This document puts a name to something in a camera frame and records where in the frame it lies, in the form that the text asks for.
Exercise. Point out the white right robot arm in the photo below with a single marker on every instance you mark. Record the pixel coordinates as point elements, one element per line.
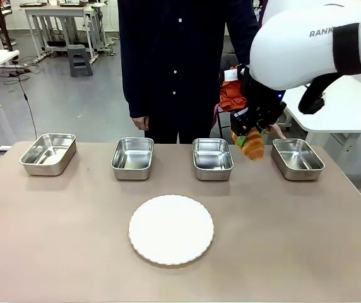
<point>294,53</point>

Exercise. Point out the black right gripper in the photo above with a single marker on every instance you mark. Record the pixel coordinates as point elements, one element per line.
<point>262,101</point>

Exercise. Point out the golden croissant bread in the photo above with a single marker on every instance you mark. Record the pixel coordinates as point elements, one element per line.
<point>254,146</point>

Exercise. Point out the orange jacket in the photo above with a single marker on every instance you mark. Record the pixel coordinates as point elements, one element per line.
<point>231,94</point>

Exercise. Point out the person's left hand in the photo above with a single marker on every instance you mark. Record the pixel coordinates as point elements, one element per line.
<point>276,130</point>

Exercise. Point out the white paper tag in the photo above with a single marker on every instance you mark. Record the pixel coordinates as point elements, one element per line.
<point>231,75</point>

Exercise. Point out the white workbench with grey legs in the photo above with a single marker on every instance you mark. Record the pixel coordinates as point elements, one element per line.
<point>60,12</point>

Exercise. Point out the grey step stool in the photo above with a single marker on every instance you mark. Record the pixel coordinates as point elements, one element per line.
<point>80,63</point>

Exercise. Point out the black chair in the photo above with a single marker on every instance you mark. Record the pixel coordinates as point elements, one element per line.
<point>220,121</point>

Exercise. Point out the person's right forearm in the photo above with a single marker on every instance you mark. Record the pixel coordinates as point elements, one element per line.
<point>136,94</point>

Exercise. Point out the person in dark shirt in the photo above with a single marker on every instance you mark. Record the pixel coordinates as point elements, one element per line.
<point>177,57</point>

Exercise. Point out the rectangular steel container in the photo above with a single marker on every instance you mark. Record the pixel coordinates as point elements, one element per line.
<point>132,173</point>
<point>303,174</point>
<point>212,174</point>

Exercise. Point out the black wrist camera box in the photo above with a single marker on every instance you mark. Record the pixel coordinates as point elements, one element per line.
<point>240,121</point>

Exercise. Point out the steel container with sloped side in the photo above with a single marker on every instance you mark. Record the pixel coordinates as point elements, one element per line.
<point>59,167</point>

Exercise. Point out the large white table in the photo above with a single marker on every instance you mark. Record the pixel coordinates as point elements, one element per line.
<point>351,107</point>

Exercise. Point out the white scalloped plate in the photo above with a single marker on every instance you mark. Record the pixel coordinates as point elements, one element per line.
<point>171,230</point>

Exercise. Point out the person's right hand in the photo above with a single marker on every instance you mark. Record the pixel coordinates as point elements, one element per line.
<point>141,122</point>

